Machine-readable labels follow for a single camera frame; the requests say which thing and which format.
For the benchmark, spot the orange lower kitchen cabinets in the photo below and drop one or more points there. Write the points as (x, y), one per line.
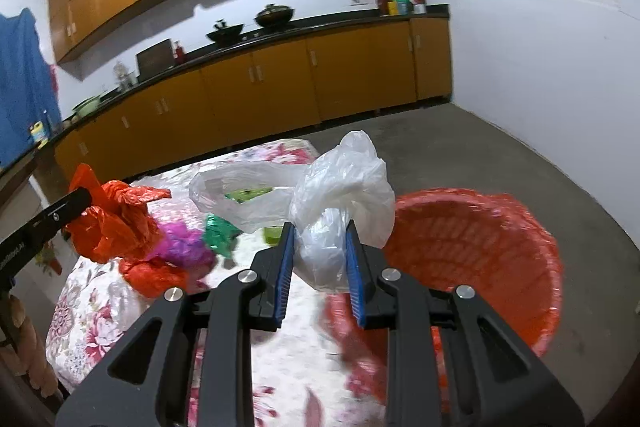
(267, 91)

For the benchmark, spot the green pot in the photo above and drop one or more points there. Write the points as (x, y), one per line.
(86, 107)

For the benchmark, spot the blue cloth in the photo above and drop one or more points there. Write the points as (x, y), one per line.
(27, 89)

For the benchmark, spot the person's left hand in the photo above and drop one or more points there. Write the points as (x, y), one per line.
(28, 358)

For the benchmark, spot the black wok with lid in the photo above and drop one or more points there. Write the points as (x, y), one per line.
(274, 17)

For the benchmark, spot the light green plastic bag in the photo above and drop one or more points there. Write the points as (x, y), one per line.
(271, 235)

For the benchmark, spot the red bottle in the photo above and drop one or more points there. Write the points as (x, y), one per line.
(180, 56)

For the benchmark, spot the magenta plastic bag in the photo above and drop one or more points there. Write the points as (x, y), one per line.
(183, 247)

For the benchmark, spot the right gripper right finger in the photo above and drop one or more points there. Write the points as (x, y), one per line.
(451, 359)

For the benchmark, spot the dark cutting board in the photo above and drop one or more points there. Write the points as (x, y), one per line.
(155, 60)

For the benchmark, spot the red lined trash basket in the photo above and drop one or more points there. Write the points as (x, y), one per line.
(446, 237)

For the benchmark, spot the orange plastic bag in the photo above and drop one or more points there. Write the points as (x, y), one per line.
(151, 278)
(117, 224)

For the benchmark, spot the glass jar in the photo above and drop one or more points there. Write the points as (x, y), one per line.
(125, 79)

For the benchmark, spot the clear plastic bag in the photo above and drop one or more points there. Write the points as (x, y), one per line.
(209, 187)

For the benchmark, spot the floral tablecloth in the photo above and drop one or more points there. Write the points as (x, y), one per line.
(299, 375)

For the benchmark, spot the dark green plastic bag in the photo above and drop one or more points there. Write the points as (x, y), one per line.
(220, 236)

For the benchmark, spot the white plastic bag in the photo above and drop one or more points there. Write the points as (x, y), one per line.
(347, 184)

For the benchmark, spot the black wok left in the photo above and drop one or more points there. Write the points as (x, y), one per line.
(225, 34)

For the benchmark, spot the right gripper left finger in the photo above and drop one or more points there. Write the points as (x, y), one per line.
(145, 378)

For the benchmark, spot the yellow bottle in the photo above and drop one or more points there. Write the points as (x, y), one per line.
(39, 133)

